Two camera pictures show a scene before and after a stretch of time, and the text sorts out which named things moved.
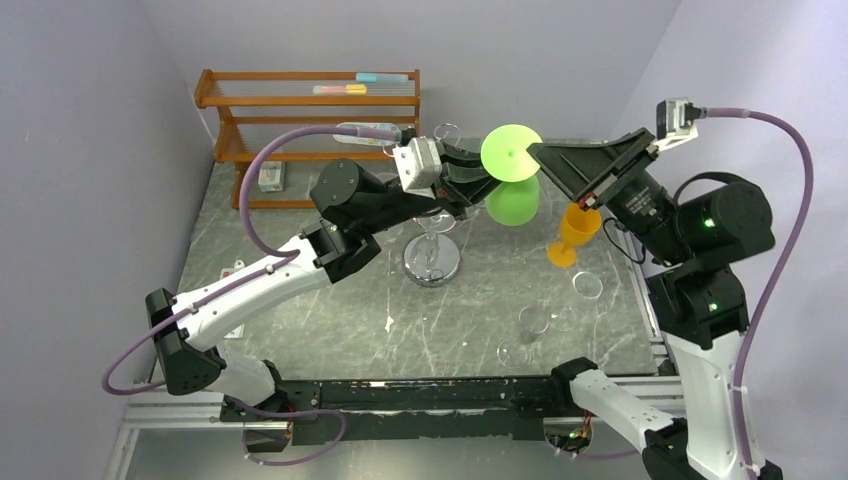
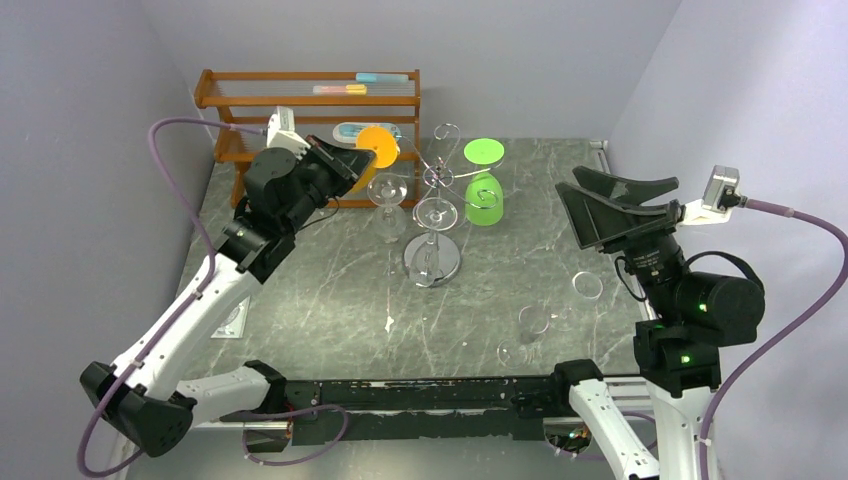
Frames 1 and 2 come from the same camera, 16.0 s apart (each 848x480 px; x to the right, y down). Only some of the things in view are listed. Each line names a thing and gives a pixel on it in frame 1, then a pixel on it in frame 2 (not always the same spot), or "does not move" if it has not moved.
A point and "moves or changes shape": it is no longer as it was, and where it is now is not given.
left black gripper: (468, 184) -> (347, 165)
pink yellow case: (348, 89) does not move
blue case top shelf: (378, 77) does not move
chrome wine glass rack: (433, 259) does not move
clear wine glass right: (587, 284) does not move
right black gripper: (619, 169) -> (636, 234)
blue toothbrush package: (360, 140) does not move
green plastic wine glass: (505, 157) moves or changes shape
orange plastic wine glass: (576, 228) -> (385, 145)
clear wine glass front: (512, 354) does not move
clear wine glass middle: (534, 319) does not move
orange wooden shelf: (259, 104) does not move
